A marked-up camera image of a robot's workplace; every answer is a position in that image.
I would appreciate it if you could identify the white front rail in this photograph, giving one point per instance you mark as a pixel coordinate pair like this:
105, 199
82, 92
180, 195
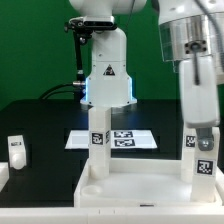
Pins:
142, 215

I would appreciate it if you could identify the black camera on mount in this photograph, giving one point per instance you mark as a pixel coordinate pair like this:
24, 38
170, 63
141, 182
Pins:
87, 24

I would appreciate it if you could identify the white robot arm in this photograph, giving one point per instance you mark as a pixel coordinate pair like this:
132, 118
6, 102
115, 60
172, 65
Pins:
191, 34

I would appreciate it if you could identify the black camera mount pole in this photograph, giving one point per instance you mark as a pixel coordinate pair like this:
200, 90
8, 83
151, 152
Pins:
78, 56

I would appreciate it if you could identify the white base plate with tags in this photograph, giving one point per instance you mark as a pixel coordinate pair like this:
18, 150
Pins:
120, 139

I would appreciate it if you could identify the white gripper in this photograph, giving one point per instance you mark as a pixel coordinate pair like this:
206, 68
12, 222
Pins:
199, 101

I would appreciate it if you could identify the white left corner block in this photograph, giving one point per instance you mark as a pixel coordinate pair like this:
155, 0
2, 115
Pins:
4, 174

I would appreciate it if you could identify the white desk top panel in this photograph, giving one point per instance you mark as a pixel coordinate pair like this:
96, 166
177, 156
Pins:
138, 183

